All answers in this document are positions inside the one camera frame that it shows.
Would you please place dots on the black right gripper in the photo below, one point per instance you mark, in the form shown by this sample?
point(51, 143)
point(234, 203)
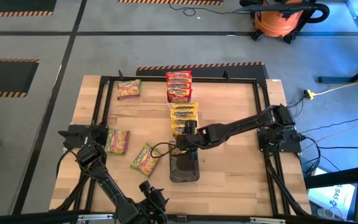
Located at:
point(191, 140)

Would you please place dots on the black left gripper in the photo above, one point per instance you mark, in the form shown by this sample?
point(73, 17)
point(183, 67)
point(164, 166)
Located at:
point(151, 196)

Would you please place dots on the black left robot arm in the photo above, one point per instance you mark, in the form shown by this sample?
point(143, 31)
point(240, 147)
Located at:
point(104, 183)

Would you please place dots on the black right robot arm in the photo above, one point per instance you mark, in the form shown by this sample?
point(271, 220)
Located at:
point(238, 124)

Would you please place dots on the dark smoked plastic bin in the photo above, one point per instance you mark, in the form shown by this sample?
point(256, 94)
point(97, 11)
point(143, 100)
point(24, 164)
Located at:
point(185, 171)

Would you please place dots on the clear plastic bin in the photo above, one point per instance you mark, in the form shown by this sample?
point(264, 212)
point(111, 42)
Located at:
point(174, 139)

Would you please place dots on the black mat hazard-striped edge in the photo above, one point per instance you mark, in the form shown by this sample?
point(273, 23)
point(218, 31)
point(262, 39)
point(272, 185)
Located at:
point(5, 76)
point(166, 2)
point(154, 72)
point(17, 4)

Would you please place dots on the white label sticker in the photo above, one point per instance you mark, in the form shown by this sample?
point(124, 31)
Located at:
point(276, 80)

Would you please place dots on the black rig crossbar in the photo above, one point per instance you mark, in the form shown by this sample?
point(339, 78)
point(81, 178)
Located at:
point(42, 217)

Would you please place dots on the clear plastic cup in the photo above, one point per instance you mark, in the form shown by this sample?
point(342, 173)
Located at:
point(326, 213)

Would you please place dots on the orange shop vacuum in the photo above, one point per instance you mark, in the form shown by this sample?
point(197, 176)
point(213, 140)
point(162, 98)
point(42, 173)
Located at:
point(275, 23)

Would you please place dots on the black metal desk foot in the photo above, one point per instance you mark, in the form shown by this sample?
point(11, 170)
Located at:
point(337, 80)

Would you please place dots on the silver metal bracket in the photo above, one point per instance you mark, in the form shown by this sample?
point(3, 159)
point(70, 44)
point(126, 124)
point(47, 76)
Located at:
point(95, 217)
point(267, 221)

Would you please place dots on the black aluminium table frame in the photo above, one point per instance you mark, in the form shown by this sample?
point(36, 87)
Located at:
point(213, 79)

